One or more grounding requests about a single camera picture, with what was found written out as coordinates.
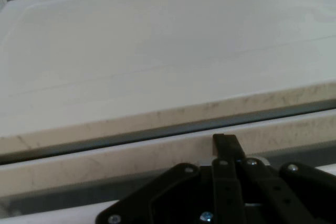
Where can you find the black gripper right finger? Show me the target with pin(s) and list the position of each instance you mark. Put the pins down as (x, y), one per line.
(288, 197)

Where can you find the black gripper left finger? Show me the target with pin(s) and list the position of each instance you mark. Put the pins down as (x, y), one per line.
(225, 182)

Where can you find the cream toaster oven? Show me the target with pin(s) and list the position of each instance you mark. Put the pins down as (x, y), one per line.
(157, 51)

